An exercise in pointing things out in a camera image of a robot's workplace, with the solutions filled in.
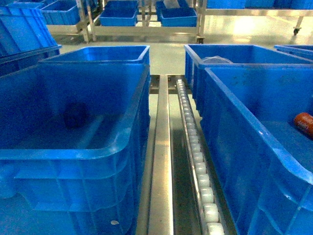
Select orange cylindrical cap 4680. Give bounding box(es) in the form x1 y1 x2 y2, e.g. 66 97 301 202
293 113 313 138

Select blue crate rear left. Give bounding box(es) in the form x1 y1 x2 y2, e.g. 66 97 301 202
40 45 150 65

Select blue crate rear right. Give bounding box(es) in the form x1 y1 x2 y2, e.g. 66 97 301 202
184 44 313 115

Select blue crate centre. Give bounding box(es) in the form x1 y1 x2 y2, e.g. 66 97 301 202
0 63 150 235

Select far blue crate right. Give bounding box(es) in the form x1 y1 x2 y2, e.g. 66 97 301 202
156 0 198 27

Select white roller track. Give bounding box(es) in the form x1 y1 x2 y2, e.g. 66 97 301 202
176 78 225 235

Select far blue crate left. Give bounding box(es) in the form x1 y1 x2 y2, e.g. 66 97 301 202
99 0 139 26

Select tilted blue crate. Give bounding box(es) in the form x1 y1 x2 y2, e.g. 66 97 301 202
0 6 62 76

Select steel divider rail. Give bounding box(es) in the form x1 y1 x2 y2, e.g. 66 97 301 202
147 75 174 235

